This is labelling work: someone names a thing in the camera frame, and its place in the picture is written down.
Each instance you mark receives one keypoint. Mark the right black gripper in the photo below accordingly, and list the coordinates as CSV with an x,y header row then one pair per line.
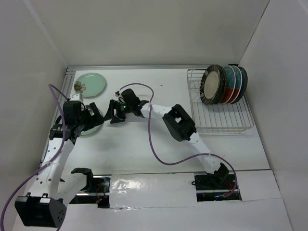
x,y
119,110

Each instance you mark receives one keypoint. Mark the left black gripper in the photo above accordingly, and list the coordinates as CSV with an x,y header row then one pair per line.
x,y
95,120

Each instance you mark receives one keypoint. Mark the mint floral plate back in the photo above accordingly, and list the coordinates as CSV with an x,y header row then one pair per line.
x,y
90,84

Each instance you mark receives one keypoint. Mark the mint floral plate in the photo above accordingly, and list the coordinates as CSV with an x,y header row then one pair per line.
x,y
90,84
90,131

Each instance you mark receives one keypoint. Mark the black rim beige plate back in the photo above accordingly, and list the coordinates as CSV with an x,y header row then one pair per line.
x,y
209,84

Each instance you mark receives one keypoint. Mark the black rim beige plate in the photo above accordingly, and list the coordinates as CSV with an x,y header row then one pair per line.
x,y
209,84
222,85

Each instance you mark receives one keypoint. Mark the black rim beige plate front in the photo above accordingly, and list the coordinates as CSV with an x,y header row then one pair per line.
x,y
222,85

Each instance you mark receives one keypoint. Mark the dark teal plate back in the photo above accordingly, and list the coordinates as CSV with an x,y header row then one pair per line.
x,y
229,84

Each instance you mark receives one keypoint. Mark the dark teal plate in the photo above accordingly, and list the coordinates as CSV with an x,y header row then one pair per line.
x,y
244,84
229,84

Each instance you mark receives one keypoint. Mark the red teal plate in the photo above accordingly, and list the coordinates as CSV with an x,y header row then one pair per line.
x,y
239,85
234,82

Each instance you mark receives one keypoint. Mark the red teal plate front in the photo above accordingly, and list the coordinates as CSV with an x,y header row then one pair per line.
x,y
239,85

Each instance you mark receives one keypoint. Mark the dark teal plate front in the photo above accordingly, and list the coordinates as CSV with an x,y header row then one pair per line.
x,y
244,84

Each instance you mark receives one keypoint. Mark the mint floral plate front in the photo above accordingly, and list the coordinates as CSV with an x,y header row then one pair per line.
x,y
90,131

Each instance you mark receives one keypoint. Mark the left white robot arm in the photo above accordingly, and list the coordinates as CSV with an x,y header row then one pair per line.
x,y
45,203

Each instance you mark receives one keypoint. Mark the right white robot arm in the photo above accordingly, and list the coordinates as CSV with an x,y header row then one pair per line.
x,y
179,124

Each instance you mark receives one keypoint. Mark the white tape sheet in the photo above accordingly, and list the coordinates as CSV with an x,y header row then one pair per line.
x,y
132,191

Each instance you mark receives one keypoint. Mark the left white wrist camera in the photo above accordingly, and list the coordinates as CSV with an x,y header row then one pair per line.
x,y
77,97

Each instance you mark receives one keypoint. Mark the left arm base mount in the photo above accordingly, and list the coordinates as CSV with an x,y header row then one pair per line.
x,y
97,194

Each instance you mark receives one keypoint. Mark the metal wire dish rack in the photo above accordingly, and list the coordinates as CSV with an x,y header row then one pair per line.
x,y
217,119

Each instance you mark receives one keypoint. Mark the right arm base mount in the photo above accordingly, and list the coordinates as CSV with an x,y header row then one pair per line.
x,y
209,189

